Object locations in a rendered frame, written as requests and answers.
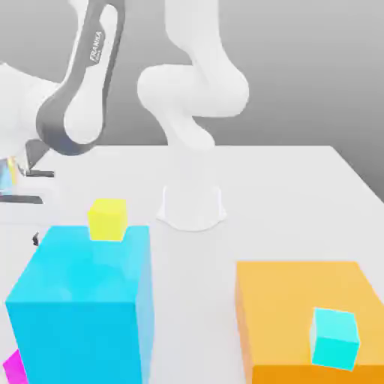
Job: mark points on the small cyan cube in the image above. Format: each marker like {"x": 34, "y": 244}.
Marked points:
{"x": 334, "y": 345}

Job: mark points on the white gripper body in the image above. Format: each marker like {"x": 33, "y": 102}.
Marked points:
{"x": 21, "y": 210}

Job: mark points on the small magenta cube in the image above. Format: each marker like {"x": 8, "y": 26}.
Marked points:
{"x": 15, "y": 370}

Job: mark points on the large orange box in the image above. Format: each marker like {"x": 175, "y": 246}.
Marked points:
{"x": 285, "y": 300}

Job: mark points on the small yellow cube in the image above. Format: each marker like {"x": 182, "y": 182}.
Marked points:
{"x": 107, "y": 220}

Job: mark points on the large blue box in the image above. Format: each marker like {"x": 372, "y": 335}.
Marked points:
{"x": 78, "y": 315}

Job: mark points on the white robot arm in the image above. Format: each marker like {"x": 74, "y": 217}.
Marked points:
{"x": 195, "y": 90}

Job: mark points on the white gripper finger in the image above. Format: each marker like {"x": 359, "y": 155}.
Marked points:
{"x": 35, "y": 239}

